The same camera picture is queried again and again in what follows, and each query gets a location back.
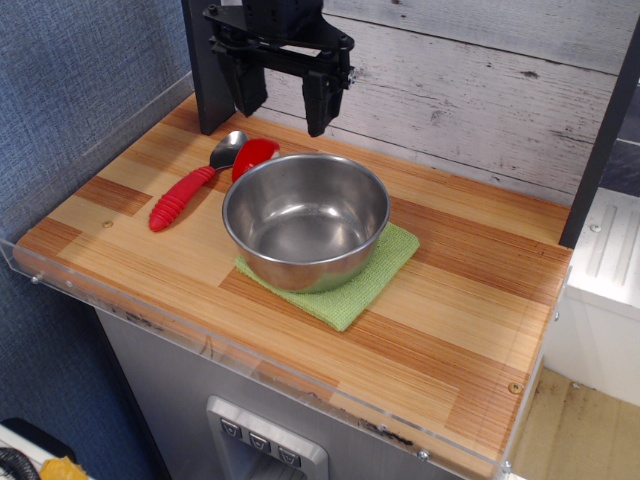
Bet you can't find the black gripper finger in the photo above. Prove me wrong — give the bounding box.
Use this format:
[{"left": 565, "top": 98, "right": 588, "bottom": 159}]
[
  {"left": 302, "top": 72, "right": 343, "bottom": 137},
  {"left": 215, "top": 50, "right": 268, "bottom": 117}
]

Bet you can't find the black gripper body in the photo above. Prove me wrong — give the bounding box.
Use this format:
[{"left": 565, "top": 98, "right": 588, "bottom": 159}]
[{"left": 203, "top": 1, "right": 355, "bottom": 89}]

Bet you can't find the red toy hotdog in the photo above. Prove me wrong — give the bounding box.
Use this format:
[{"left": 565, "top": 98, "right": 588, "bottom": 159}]
[{"left": 232, "top": 138, "right": 280, "bottom": 182}]

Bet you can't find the stainless steel bowl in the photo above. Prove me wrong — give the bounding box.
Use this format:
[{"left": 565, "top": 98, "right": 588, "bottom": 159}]
[{"left": 222, "top": 153, "right": 391, "bottom": 293}]

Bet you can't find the green cloth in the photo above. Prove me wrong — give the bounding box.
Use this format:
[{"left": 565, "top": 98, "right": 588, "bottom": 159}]
[{"left": 234, "top": 223, "right": 420, "bottom": 332}]

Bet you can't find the clear acrylic table guard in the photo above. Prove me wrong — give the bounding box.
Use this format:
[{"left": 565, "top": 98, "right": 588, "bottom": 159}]
[{"left": 8, "top": 98, "right": 571, "bottom": 479}]

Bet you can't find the grey toy fridge cabinet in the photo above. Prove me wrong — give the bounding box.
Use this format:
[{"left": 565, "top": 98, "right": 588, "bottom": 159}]
[{"left": 98, "top": 312, "right": 454, "bottom": 479}]

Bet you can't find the silver dispenser panel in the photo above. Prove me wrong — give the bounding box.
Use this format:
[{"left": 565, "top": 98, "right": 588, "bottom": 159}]
[{"left": 206, "top": 395, "right": 330, "bottom": 479}]

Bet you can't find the white side cabinet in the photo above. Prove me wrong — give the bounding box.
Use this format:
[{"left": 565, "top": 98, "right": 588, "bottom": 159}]
[{"left": 542, "top": 188, "right": 639, "bottom": 405}]

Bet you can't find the yellow object at corner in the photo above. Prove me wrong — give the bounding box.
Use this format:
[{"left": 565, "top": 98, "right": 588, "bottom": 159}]
[{"left": 39, "top": 457, "right": 90, "bottom": 480}]

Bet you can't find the red handled metal spoon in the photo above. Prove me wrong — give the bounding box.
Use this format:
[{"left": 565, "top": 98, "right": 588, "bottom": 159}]
[{"left": 148, "top": 130, "right": 248, "bottom": 232}]

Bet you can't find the dark right frame post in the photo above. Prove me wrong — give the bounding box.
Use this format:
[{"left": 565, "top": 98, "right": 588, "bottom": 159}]
[{"left": 559, "top": 20, "right": 639, "bottom": 249}]

